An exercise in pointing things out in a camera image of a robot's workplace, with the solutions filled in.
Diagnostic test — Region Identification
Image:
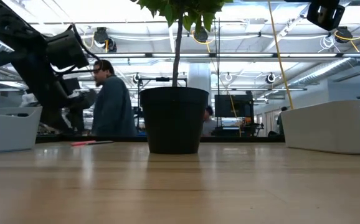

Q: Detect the white robot figure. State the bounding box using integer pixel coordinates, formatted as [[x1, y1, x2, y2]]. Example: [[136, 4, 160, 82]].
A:
[[19, 92, 40, 108]]

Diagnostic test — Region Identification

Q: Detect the thin yellow cable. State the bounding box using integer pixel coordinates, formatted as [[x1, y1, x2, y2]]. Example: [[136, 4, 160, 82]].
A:
[[219, 67, 242, 138]]

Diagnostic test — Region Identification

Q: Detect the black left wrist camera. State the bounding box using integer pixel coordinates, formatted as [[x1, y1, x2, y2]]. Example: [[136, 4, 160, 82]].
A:
[[45, 29, 90, 71]]

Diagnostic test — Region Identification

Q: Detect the black hanging cable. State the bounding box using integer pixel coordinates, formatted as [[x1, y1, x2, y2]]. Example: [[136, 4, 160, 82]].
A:
[[213, 17, 221, 91]]

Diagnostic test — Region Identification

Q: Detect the long ceiling light strip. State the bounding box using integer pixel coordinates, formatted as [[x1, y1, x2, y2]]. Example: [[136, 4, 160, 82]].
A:
[[0, 52, 360, 58]]

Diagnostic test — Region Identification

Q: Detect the dark pencil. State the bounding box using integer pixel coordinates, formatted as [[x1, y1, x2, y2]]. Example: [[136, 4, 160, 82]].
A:
[[88, 140, 115, 146]]

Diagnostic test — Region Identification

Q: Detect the black monitor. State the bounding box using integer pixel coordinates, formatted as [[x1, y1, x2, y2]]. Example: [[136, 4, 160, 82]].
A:
[[214, 94, 255, 118]]

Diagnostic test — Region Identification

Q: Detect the white coiled cable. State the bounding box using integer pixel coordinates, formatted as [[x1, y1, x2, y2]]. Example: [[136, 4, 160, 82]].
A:
[[319, 35, 335, 50]]

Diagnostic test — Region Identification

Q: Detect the thick yellow cable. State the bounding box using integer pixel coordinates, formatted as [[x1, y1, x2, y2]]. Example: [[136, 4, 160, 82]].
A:
[[267, 0, 295, 110]]

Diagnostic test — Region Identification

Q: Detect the green plant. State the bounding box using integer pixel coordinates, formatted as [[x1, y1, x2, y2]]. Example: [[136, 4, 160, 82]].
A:
[[130, 0, 234, 156]]

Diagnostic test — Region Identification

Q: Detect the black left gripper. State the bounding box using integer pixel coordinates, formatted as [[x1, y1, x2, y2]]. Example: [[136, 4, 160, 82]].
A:
[[0, 46, 97, 132]]

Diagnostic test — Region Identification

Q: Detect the pink pencil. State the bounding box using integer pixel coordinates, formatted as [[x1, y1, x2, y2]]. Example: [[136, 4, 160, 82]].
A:
[[70, 140, 97, 147]]

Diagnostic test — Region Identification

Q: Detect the grey plastic bin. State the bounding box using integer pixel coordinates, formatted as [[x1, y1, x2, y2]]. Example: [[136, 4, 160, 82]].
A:
[[280, 99, 360, 156], [0, 106, 43, 154]]

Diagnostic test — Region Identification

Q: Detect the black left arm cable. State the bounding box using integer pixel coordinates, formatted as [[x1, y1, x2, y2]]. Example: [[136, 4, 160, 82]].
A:
[[50, 23, 100, 76]]

